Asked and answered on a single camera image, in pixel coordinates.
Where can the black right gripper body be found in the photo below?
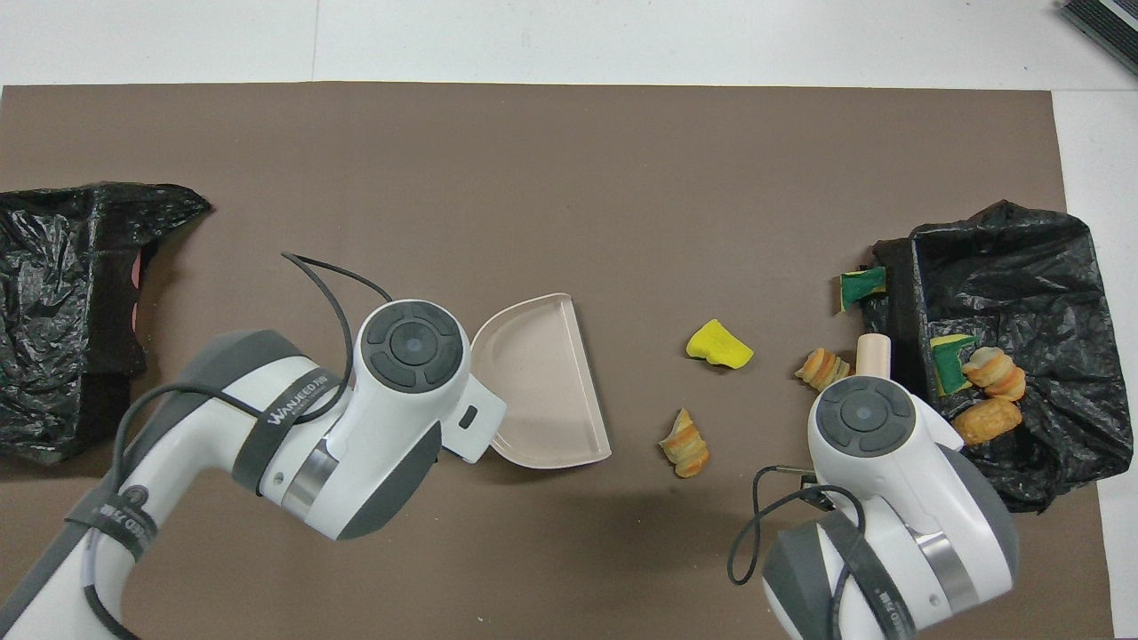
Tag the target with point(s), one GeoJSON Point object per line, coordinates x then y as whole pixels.
{"type": "Point", "coordinates": [818, 494]}

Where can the plain yellow sponge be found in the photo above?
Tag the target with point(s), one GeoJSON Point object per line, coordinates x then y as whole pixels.
{"type": "Point", "coordinates": [716, 345]}

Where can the beige plastic dustpan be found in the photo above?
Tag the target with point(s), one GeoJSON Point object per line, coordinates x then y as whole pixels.
{"type": "Point", "coordinates": [542, 391]}

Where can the black bag lined bin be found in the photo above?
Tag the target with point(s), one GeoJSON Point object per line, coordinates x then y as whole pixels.
{"type": "Point", "coordinates": [1049, 293]}

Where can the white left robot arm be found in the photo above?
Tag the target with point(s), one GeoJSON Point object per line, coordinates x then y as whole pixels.
{"type": "Point", "coordinates": [391, 418]}

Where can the green and yellow sponge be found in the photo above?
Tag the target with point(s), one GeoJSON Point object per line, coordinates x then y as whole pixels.
{"type": "Point", "coordinates": [864, 286]}
{"type": "Point", "coordinates": [951, 369]}

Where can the round golden bread bun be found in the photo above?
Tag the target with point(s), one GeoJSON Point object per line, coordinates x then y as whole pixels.
{"type": "Point", "coordinates": [987, 420]}

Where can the beige hand brush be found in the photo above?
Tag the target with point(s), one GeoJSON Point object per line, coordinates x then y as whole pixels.
{"type": "Point", "coordinates": [873, 356]}

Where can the brown paper table mat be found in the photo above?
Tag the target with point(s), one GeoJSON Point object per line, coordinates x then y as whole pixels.
{"type": "Point", "coordinates": [569, 133]}

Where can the striped croissant bread roll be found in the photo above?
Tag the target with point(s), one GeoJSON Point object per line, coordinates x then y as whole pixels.
{"type": "Point", "coordinates": [686, 447]}
{"type": "Point", "coordinates": [818, 367]}
{"type": "Point", "coordinates": [996, 373]}

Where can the black bag over pink bin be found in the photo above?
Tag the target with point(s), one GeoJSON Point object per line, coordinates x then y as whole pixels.
{"type": "Point", "coordinates": [53, 391]}

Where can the pink plastic bin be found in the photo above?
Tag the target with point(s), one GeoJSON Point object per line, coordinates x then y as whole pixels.
{"type": "Point", "coordinates": [137, 269]}

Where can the dark ribbed panel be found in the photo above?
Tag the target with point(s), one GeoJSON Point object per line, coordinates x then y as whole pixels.
{"type": "Point", "coordinates": [1107, 22]}

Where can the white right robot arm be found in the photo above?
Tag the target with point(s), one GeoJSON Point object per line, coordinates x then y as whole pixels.
{"type": "Point", "coordinates": [889, 462]}

